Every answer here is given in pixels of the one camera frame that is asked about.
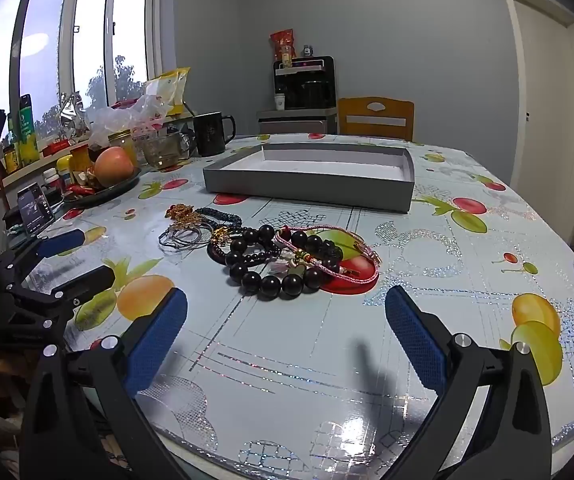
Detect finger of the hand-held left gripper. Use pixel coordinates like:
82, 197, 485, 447
0, 228, 87, 289
0, 265, 116, 348

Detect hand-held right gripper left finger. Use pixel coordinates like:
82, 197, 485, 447
20, 287, 203, 480

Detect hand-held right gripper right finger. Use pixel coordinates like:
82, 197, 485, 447
382, 285, 552, 480

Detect pink cord bracelet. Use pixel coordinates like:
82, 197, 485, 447
274, 226, 382, 283

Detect gold bracelet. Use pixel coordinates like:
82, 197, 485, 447
164, 203, 203, 228

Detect small black bead bracelet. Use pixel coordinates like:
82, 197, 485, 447
207, 227, 280, 266

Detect large black bead bracelet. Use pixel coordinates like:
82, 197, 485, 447
227, 224, 344, 301

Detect dark blue bead bracelet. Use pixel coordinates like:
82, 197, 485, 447
194, 206, 244, 228

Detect silver bead bracelet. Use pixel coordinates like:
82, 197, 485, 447
267, 247, 318, 278

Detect grey shallow tray box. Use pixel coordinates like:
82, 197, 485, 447
203, 142, 415, 213

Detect phone on stand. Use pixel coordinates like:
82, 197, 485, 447
17, 183, 55, 236

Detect dark plate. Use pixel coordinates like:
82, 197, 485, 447
62, 167, 142, 208

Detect grapefruit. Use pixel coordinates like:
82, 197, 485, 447
94, 146, 134, 188

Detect red tin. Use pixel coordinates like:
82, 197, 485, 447
42, 139, 73, 157

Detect silver bangle rings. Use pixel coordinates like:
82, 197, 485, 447
158, 224, 215, 251

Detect fruit print tablecloth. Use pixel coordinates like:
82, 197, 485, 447
12, 132, 574, 480

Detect glass jar with gold lid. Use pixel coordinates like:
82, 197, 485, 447
107, 129, 135, 163

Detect green spray can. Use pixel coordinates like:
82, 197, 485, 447
18, 94, 40, 166

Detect silver foil bag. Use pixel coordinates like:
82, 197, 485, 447
58, 92, 88, 141

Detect glass jug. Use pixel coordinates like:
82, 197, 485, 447
142, 130, 193, 170

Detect clear plastic bag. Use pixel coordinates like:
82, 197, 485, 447
87, 95, 168, 146

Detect yellow food bag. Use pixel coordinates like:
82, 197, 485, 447
144, 71, 183, 116
174, 67, 192, 113

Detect black mug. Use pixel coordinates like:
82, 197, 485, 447
193, 112, 237, 157

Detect window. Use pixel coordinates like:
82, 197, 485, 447
0, 0, 163, 128

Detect wooden chair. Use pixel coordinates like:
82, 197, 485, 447
338, 97, 415, 142

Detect white door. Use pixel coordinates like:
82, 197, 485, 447
497, 0, 574, 256

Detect red snack bag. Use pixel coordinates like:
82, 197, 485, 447
269, 29, 295, 61

